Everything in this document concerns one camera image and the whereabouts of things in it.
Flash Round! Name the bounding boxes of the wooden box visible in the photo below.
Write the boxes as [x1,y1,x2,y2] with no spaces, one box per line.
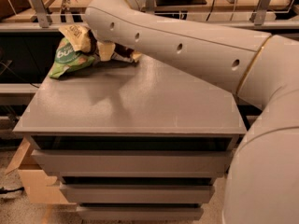
[5,138,72,204]

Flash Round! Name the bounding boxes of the brown chip bag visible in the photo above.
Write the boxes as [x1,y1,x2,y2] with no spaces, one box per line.
[59,24,141,63]

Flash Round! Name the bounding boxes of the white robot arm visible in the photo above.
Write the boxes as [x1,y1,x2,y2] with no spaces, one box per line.
[85,0,299,224]

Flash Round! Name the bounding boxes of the black floor cable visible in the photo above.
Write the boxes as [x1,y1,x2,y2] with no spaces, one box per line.
[0,185,25,195]

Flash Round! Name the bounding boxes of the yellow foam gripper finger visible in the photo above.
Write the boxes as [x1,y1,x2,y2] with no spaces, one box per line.
[97,42,115,62]

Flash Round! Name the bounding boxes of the grey drawer cabinet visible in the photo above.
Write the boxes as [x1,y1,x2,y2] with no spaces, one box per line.
[15,57,246,221]

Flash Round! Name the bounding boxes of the green rice chip bag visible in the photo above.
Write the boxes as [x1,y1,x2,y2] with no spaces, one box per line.
[49,37,94,78]

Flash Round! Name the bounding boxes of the left metal bracket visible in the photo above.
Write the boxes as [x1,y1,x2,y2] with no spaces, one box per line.
[30,0,51,28]

